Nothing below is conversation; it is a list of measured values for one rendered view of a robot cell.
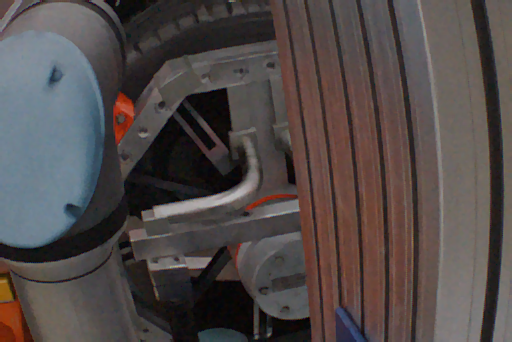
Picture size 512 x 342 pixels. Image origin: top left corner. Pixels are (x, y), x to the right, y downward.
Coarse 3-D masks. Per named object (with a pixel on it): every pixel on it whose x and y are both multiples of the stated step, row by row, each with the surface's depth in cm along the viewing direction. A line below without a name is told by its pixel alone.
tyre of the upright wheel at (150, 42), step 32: (160, 0) 178; (192, 0) 169; (224, 0) 164; (256, 0) 162; (128, 32) 171; (160, 32) 161; (192, 32) 161; (224, 32) 162; (256, 32) 163; (128, 64) 161; (160, 64) 162; (128, 96) 163
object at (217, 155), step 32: (192, 128) 169; (224, 160) 172; (288, 160) 174; (192, 192) 173; (128, 256) 176; (224, 256) 178; (192, 288) 180; (224, 288) 200; (224, 320) 188; (256, 320) 183; (288, 320) 188
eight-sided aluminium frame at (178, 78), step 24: (240, 48) 159; (264, 48) 160; (168, 72) 155; (192, 72) 154; (216, 72) 155; (240, 72) 157; (264, 72) 157; (144, 96) 159; (168, 96) 155; (144, 120) 156; (120, 144) 156; (144, 144) 157; (120, 264) 163; (144, 312) 172; (144, 336) 169; (168, 336) 170
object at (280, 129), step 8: (272, 80) 157; (280, 80) 157; (272, 88) 157; (280, 88) 157; (272, 96) 158; (280, 96) 158; (280, 104) 158; (280, 112) 159; (280, 120) 159; (272, 128) 159; (280, 128) 159; (288, 128) 159; (280, 136) 158; (288, 136) 156; (280, 144) 159; (288, 144) 155; (288, 152) 155
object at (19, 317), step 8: (16, 296) 189; (0, 304) 186; (8, 304) 186; (16, 304) 186; (0, 312) 183; (8, 312) 183; (16, 312) 183; (0, 320) 180; (8, 320) 180; (16, 320) 180; (24, 320) 185; (8, 328) 169; (16, 328) 177; (24, 328) 181; (8, 336) 166; (16, 336) 175; (24, 336) 176
